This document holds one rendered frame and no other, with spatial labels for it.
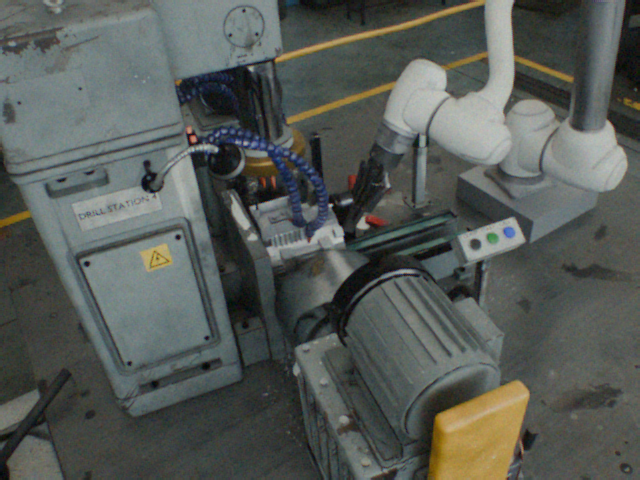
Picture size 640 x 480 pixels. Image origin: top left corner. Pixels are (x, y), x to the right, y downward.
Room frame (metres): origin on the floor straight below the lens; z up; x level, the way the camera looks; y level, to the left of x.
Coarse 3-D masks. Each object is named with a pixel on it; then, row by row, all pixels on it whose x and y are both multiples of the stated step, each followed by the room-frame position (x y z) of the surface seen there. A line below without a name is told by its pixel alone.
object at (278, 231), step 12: (264, 204) 1.18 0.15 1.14; (276, 204) 1.19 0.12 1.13; (288, 204) 1.20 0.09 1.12; (252, 216) 1.14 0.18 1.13; (264, 216) 1.16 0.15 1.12; (276, 216) 1.13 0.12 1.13; (288, 216) 1.14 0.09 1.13; (264, 228) 1.08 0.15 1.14; (276, 228) 1.09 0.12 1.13; (288, 228) 1.10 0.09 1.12; (264, 240) 1.08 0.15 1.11; (276, 240) 1.08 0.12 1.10; (288, 240) 1.10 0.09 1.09; (300, 240) 1.10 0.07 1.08
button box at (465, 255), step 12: (480, 228) 1.09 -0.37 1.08; (492, 228) 1.09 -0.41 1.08; (504, 228) 1.09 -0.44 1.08; (516, 228) 1.10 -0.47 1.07; (456, 240) 1.07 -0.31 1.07; (468, 240) 1.06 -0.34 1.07; (480, 240) 1.06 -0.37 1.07; (504, 240) 1.07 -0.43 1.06; (516, 240) 1.07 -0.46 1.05; (456, 252) 1.06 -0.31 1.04; (468, 252) 1.03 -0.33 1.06; (480, 252) 1.04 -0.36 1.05; (492, 252) 1.04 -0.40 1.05; (468, 264) 1.04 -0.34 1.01
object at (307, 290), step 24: (312, 264) 0.92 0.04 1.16; (336, 264) 0.91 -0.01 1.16; (360, 264) 0.92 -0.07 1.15; (288, 288) 0.89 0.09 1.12; (312, 288) 0.85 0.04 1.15; (336, 288) 0.83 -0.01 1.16; (288, 312) 0.84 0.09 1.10; (312, 312) 0.80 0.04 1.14; (288, 336) 0.82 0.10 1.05; (312, 336) 0.76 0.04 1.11
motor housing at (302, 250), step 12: (312, 216) 1.16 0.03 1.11; (324, 228) 1.14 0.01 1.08; (312, 240) 1.11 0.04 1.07; (336, 240) 1.12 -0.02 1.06; (276, 252) 1.08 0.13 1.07; (300, 252) 1.07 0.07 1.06; (312, 252) 1.08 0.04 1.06; (276, 264) 1.05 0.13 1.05; (276, 276) 1.04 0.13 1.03; (276, 288) 1.04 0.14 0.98
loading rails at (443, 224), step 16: (448, 208) 1.39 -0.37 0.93; (400, 224) 1.33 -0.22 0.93; (416, 224) 1.34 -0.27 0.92; (432, 224) 1.33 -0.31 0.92; (448, 224) 1.35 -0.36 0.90; (352, 240) 1.28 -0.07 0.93; (368, 240) 1.28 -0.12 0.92; (384, 240) 1.28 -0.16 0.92; (400, 240) 1.29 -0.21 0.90; (416, 240) 1.31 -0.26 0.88; (432, 240) 1.33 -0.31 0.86; (448, 240) 1.25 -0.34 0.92; (368, 256) 1.26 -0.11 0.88; (416, 256) 1.19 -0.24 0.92; (432, 256) 1.21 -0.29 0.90; (448, 256) 1.23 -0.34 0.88; (432, 272) 1.21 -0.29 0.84; (448, 272) 1.23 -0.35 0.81; (464, 272) 1.22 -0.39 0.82
